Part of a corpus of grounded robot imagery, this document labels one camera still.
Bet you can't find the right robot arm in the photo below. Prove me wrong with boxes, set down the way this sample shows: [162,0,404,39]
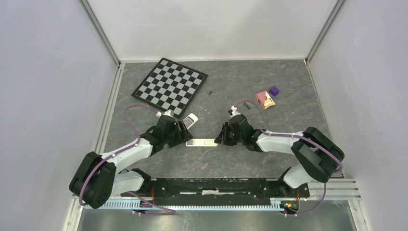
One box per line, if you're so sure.
[215,115,345,196]

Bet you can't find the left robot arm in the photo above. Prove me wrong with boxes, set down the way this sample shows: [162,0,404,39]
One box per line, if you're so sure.
[69,115,193,209]

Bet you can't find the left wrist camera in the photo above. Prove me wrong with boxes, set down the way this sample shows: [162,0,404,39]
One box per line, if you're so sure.
[155,110,174,119]

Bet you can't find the long white remote control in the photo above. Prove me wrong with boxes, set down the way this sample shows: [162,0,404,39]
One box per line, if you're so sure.
[186,139,218,147]

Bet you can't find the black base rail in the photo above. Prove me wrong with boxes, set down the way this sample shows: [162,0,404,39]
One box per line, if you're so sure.
[136,178,310,206]

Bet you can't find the short white remote control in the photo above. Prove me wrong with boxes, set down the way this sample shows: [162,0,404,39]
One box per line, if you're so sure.
[182,113,199,129]

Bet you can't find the black and grey chessboard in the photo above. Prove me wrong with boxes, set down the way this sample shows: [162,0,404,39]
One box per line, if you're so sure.
[131,58,208,118]

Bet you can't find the purple cube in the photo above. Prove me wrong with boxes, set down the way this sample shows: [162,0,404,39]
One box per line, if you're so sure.
[269,86,280,96]

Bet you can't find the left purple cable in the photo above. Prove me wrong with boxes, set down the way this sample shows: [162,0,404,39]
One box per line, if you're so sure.
[78,105,160,206]

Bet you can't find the white slotted cable duct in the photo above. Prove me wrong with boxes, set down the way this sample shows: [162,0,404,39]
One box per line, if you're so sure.
[99,197,284,212]

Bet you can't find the red and yellow block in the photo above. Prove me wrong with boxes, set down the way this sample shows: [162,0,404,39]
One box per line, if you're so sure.
[255,90,276,110]

